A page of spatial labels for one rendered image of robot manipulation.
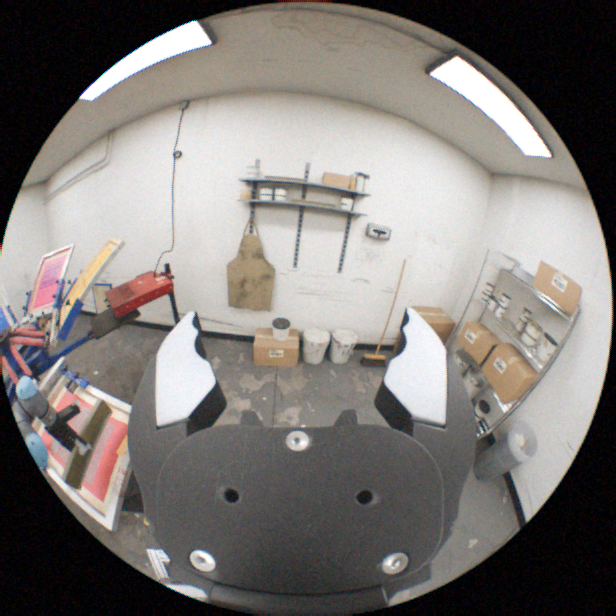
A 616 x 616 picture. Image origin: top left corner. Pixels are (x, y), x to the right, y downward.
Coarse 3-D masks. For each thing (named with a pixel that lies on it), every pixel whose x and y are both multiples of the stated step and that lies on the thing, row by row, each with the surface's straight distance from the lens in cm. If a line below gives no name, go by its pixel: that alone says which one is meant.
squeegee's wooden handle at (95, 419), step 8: (96, 408) 93; (104, 408) 95; (88, 416) 93; (96, 416) 93; (104, 416) 96; (88, 424) 92; (96, 424) 94; (80, 432) 93; (88, 432) 92; (96, 432) 95; (88, 440) 93; (72, 456) 92; (80, 456) 93; (72, 464) 92; (80, 464) 94; (64, 472) 94; (72, 472) 93; (80, 472) 95; (64, 480) 93; (72, 480) 94
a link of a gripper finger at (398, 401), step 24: (408, 312) 12; (408, 336) 10; (432, 336) 11; (408, 360) 9; (432, 360) 9; (384, 384) 7; (408, 384) 8; (432, 384) 8; (384, 408) 8; (408, 408) 7; (432, 408) 7
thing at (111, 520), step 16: (48, 400) 152; (112, 400) 113; (48, 464) 131; (128, 464) 94; (128, 480) 96; (80, 496) 112; (112, 496) 96; (96, 512) 102; (112, 512) 96; (112, 528) 98
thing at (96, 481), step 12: (48, 444) 140; (60, 444) 132; (60, 456) 129; (96, 456) 110; (96, 468) 108; (108, 468) 104; (84, 480) 113; (96, 480) 107; (108, 480) 103; (96, 492) 107
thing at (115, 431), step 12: (72, 396) 142; (60, 408) 144; (84, 408) 129; (72, 420) 131; (84, 420) 124; (108, 420) 113; (108, 432) 110; (120, 432) 106; (108, 444) 107; (120, 444) 103; (108, 456) 105
